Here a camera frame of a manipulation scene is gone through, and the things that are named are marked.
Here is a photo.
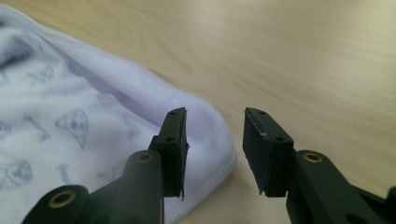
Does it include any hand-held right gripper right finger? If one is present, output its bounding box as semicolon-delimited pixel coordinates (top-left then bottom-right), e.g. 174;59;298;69
242;106;359;206

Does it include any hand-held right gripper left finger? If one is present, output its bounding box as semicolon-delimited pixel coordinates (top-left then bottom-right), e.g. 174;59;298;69
120;106;191;206

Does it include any white printed towel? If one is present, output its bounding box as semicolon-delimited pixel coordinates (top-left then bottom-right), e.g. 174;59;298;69
0;4;238;224

